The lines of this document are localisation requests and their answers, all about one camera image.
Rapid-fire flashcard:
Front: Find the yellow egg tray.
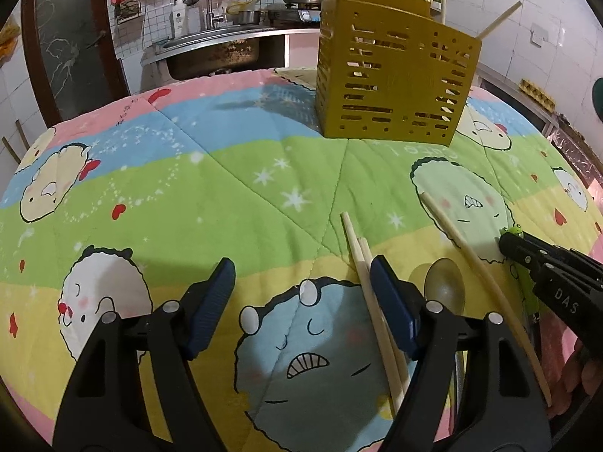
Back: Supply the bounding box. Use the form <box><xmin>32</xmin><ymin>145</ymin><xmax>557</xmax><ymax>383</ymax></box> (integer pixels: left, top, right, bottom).
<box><xmin>517</xmin><ymin>78</ymin><xmax>561</xmax><ymax>115</ymax></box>

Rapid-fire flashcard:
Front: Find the green round wall board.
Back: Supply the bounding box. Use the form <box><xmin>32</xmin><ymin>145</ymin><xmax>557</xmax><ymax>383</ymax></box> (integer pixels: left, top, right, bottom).
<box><xmin>591</xmin><ymin>75</ymin><xmax>603</xmax><ymax>123</ymax></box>

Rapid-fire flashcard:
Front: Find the white soap bottle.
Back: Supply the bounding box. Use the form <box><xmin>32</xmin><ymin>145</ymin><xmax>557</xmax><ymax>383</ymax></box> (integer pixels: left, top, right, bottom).
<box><xmin>170</xmin><ymin>0</ymin><xmax>188</xmax><ymax>38</ymax></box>

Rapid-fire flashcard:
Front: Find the person's right hand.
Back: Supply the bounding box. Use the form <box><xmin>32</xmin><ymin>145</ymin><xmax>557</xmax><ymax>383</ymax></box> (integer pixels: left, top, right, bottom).
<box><xmin>565</xmin><ymin>346</ymin><xmax>603</xmax><ymax>410</ymax></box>

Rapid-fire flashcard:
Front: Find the white wall switch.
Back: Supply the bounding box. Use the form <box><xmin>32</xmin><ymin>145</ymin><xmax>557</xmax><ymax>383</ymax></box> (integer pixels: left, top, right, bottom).
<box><xmin>530</xmin><ymin>23</ymin><xmax>551</xmax><ymax>49</ymax></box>

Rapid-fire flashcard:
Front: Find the gas stove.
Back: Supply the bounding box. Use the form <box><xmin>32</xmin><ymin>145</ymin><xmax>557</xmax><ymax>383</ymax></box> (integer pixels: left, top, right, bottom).
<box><xmin>264</xmin><ymin>2</ymin><xmax>323</xmax><ymax>28</ymax></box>

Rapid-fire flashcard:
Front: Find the metal spoon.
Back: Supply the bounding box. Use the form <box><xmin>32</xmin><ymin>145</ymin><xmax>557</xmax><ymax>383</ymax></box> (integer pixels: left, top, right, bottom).
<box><xmin>424</xmin><ymin>258</ymin><xmax>468</xmax><ymax>438</ymax></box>

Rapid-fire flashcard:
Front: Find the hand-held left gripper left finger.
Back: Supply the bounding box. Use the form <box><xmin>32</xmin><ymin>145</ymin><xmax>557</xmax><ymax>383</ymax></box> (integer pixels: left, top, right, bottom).
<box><xmin>52</xmin><ymin>257</ymin><xmax>236</xmax><ymax>452</ymax></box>

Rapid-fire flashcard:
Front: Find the orange plastic bag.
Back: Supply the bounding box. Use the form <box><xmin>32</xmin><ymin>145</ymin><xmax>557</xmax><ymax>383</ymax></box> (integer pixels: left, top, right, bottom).
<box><xmin>0</xmin><ymin>23</ymin><xmax>22</xmax><ymax>62</ymax></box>

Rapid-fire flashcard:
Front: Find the stainless steel sink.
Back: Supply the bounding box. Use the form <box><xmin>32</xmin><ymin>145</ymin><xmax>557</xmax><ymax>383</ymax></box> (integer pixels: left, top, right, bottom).
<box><xmin>140</xmin><ymin>26</ymin><xmax>321</xmax><ymax>81</ymax></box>

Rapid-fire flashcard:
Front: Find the lace cloth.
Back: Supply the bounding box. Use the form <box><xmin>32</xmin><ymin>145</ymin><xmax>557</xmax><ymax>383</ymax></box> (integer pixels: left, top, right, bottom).
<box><xmin>546</xmin><ymin>115</ymin><xmax>603</xmax><ymax>186</ymax></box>

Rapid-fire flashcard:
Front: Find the yellow hose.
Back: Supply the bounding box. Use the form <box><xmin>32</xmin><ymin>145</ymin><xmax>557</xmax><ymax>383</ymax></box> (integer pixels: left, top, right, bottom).
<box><xmin>226</xmin><ymin>0</ymin><xmax>265</xmax><ymax>16</ymax></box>

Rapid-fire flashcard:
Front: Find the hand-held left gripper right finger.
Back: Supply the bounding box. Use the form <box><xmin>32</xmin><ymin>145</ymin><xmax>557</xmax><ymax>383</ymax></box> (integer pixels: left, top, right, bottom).
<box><xmin>369</xmin><ymin>254</ymin><xmax>553</xmax><ymax>452</ymax></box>

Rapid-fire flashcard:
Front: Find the brown glass door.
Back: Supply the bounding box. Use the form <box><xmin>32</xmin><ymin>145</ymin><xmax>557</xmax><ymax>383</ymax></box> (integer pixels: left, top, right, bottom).
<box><xmin>21</xmin><ymin>0</ymin><xmax>133</xmax><ymax>125</ymax></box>

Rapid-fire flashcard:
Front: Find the kitchen counter cabinet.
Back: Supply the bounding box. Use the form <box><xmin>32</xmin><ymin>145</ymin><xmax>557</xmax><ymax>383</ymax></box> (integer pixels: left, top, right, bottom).
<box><xmin>471</xmin><ymin>63</ymin><xmax>566</xmax><ymax>137</ymax></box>

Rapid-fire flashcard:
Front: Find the green frog-topped utensil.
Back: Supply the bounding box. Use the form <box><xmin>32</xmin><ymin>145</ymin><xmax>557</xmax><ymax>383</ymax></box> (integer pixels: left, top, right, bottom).
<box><xmin>502</xmin><ymin>225</ymin><xmax>542</xmax><ymax>328</ymax></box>

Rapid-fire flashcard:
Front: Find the printed cartoon blanket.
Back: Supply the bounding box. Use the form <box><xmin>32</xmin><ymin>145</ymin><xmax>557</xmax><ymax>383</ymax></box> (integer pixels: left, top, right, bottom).
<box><xmin>0</xmin><ymin>66</ymin><xmax>603</xmax><ymax>452</ymax></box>

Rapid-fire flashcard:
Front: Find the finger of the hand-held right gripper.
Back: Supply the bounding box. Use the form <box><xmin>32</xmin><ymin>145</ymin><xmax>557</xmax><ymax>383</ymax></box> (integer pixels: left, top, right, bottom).
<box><xmin>504</xmin><ymin>249</ymin><xmax>554</xmax><ymax>286</ymax></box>
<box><xmin>499</xmin><ymin>232</ymin><xmax>603</xmax><ymax>278</ymax></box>

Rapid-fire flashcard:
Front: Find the yellow perforated utensil holder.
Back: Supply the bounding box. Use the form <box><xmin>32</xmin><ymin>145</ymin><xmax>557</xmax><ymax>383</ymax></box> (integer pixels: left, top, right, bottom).
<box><xmin>315</xmin><ymin>0</ymin><xmax>482</xmax><ymax>144</ymax></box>

